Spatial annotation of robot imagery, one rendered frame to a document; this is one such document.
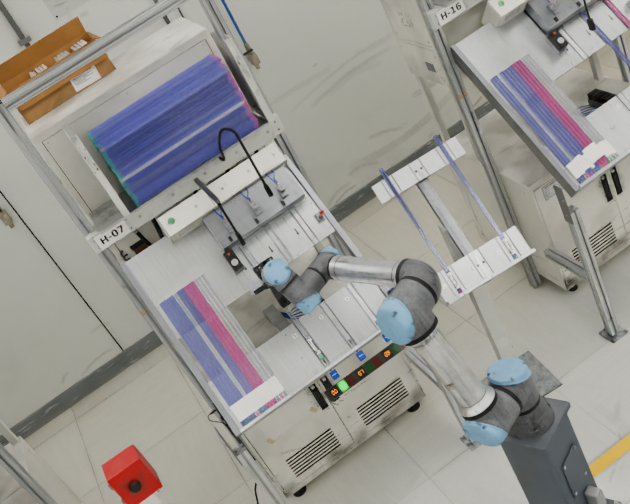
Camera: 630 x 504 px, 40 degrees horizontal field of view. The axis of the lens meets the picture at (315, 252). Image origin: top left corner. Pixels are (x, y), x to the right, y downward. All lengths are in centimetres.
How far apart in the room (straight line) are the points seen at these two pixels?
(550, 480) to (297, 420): 106
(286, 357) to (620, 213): 164
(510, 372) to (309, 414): 110
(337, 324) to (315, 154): 203
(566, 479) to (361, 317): 83
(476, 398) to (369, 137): 277
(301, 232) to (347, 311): 32
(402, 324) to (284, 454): 132
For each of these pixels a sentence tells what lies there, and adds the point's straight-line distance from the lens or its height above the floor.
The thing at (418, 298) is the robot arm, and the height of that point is 115.
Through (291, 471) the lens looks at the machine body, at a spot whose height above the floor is 17.
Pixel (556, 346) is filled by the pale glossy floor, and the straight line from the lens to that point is 371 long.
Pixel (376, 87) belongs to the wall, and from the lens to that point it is 494.
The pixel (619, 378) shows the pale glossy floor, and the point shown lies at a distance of 352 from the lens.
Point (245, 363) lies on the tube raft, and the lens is 295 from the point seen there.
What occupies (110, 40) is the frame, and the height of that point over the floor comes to 188.
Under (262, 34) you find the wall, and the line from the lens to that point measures 461.
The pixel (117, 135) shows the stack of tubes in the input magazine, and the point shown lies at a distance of 290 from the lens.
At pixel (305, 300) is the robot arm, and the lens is 257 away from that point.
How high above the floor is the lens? 254
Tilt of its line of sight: 31 degrees down
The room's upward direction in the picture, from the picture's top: 29 degrees counter-clockwise
